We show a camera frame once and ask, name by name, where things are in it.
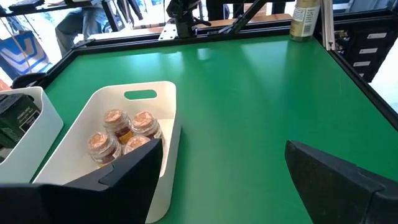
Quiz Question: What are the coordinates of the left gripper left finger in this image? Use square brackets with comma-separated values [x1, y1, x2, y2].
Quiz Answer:
[0, 138, 164, 224]

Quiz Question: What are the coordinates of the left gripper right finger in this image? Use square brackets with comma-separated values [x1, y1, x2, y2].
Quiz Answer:
[285, 139, 398, 224]

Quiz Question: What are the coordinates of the spice jar copper lid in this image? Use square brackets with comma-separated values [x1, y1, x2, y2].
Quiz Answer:
[103, 108, 134, 144]
[132, 111, 163, 141]

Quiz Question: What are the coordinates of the white plastic bin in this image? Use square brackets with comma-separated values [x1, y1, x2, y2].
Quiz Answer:
[32, 80, 183, 224]
[0, 86, 65, 184]

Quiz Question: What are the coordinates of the black rounded object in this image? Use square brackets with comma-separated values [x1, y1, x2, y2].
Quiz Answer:
[11, 72, 47, 90]

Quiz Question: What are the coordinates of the black drawer cabinet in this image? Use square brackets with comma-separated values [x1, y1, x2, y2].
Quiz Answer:
[337, 27, 389, 83]

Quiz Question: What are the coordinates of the blue patterned bag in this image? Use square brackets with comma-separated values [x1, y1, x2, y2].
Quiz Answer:
[0, 30, 52, 80]

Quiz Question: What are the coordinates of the person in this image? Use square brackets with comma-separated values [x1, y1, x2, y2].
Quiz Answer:
[55, 4, 109, 57]

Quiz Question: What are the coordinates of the aluminium frame post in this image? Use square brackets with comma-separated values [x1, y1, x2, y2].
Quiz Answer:
[320, 0, 337, 51]

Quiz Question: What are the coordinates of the silver corner bracket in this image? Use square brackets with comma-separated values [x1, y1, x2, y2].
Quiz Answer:
[157, 21, 178, 42]

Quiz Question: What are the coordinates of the black diagonal frame strut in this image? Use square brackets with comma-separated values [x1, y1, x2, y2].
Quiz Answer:
[217, 0, 268, 35]

